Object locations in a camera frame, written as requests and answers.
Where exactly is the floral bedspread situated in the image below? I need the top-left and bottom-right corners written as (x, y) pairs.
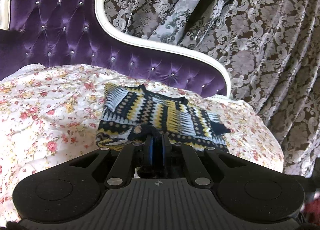
top-left (1, 64), bottom-right (284, 225)

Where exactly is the yellow black patterned knit sweater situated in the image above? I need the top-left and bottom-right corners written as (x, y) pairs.
top-left (95, 83), bottom-right (230, 151)

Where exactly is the brown silver damask curtain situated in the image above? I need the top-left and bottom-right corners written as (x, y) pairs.
top-left (105, 0), bottom-right (319, 176)

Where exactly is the purple tufted velvet headboard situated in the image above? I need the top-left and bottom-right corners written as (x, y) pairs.
top-left (1, 0), bottom-right (231, 97)

